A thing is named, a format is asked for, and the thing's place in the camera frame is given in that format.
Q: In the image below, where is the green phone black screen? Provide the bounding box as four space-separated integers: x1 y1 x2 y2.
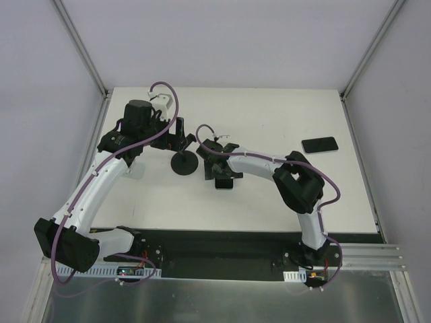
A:
215 179 234 190

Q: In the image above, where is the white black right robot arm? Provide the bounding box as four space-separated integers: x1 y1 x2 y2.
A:
197 139 341 266

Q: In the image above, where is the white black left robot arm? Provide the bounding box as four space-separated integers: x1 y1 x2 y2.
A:
34 93 189 273

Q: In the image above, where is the black phone stand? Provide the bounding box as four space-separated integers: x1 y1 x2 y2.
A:
170 133 199 176

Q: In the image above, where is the white phone face down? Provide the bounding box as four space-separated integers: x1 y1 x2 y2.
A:
123 160 145 180

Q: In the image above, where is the black phone on table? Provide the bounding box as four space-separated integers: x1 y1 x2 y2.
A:
301 137 339 154

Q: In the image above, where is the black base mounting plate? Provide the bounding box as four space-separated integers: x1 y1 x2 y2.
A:
102 229 341 282

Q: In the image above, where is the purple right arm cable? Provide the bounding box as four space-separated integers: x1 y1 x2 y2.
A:
196 124 344 293

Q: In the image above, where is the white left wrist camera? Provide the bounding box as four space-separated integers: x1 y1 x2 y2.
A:
147 91 173 121

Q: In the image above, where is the white right cable duct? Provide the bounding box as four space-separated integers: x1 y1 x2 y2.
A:
283 271 306 283

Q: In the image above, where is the white cable duct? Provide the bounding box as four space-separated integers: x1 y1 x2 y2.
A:
283 271 306 283
74 264 162 279

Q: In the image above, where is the white left cable duct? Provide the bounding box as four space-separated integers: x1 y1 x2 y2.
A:
74 264 162 279

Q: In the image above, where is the aluminium rail right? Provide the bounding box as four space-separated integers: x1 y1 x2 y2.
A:
341 243 407 271

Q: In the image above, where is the left aluminium frame post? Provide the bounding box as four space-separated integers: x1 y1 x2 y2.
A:
51 0 109 98

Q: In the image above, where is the aluminium frame post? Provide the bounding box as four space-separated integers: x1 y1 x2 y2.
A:
51 0 109 98
340 0 407 102

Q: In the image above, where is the right aluminium frame post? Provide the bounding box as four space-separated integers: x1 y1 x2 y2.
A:
340 0 407 102

